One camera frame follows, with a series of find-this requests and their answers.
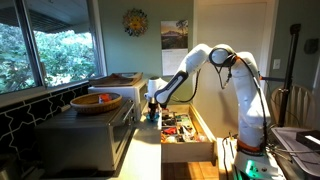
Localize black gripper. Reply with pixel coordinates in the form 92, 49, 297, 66
147, 100, 161, 121

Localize white microwave oven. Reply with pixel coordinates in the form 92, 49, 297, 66
87, 79, 149, 122

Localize open wooden drawer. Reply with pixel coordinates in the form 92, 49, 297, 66
160, 103, 217, 164

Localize wooden serving tray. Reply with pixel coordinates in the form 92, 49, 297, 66
88, 72, 144, 88

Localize orange item in basket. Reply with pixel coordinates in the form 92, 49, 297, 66
98, 93, 113, 104

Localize wicker basket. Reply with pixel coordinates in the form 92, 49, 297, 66
69, 92, 123, 116

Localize silver toaster oven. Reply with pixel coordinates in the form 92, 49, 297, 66
34, 99, 136, 175

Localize black tripod pole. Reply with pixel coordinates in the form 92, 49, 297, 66
259, 23, 302, 128

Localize grey side table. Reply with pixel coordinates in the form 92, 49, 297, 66
270, 126, 320, 180

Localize wooden chair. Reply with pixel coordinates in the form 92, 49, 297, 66
269, 83, 317, 131

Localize black flat device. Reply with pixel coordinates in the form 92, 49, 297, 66
295, 129, 320, 152

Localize red handled scissors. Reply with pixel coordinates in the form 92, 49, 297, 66
163, 126, 178, 136

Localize paper wall calendar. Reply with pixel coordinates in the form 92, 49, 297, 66
160, 19, 190, 77

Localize sun wall decoration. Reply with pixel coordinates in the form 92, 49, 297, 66
121, 8, 149, 38

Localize white light switch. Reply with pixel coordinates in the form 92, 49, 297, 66
272, 58, 282, 70

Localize window with grey frame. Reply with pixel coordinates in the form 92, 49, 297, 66
0, 0, 108, 98

